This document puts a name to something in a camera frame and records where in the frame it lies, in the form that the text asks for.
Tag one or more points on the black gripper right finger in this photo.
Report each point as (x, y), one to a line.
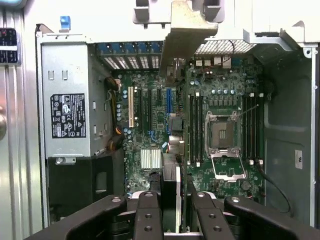
(212, 220)

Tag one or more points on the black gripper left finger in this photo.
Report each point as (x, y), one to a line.
(147, 220)

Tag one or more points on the metal socket cover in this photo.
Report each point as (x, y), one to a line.
(228, 175)

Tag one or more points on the round coin battery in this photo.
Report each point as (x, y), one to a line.
(246, 185)

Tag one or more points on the silver chipset heatsink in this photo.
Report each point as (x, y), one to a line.
(150, 159)

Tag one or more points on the black plastic disk bay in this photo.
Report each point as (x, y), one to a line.
(75, 180)

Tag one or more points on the CPU socket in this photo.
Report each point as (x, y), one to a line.
(223, 131)

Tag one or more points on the black RAM slot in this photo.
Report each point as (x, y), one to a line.
(258, 127)
(191, 130)
(199, 130)
(247, 127)

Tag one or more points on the white sticker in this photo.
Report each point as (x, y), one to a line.
(299, 159)

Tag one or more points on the long black expansion slot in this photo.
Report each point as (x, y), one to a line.
(139, 110)
(149, 110)

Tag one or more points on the white expansion slot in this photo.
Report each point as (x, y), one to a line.
(130, 106)

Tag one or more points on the thin metal locking lever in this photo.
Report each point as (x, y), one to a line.
(248, 110)

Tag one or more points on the blue expansion slot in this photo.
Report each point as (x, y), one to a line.
(168, 100)

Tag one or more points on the short black expansion slot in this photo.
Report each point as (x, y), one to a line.
(158, 94)

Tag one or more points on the open grey PC case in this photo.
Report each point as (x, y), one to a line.
(287, 112)

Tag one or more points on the green motherboard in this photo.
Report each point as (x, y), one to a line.
(225, 82)

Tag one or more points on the grey power supply unit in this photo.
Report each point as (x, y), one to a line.
(67, 75)

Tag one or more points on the blue plastic case latch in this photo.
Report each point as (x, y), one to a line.
(65, 23)

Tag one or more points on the dark printed label plate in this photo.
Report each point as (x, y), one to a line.
(8, 46)

